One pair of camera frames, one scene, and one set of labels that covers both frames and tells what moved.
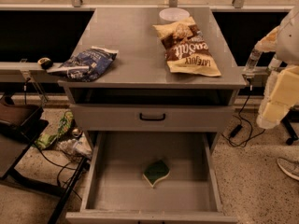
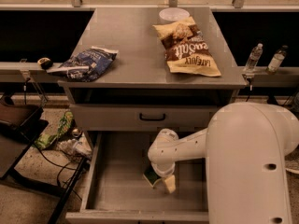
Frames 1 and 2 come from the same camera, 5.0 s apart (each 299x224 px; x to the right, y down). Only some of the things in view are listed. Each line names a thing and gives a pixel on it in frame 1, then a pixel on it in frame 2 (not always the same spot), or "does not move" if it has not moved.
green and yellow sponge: x=157 y=171 does not move
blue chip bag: x=88 y=64 does not move
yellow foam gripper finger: x=275 y=111 → x=170 y=183
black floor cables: x=62 y=167 does not move
